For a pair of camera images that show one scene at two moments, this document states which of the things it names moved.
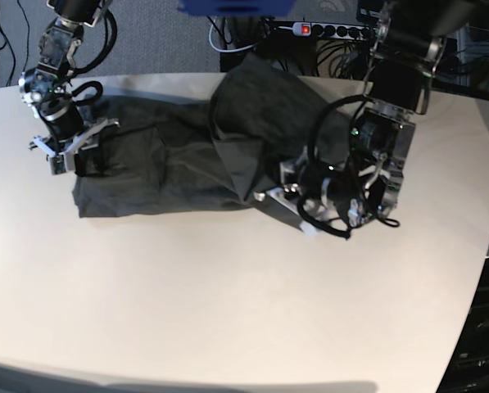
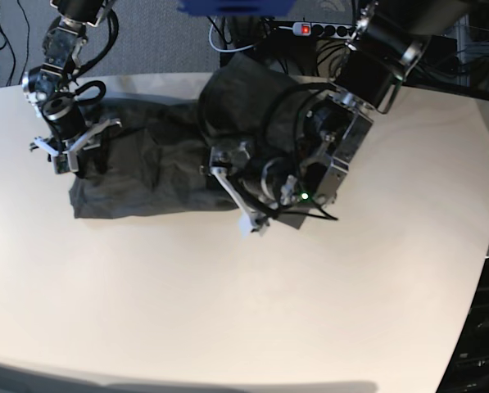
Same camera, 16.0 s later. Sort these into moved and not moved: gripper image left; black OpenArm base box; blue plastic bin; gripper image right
Moved: gripper image right
Not moved: gripper image left; black OpenArm base box; blue plastic bin
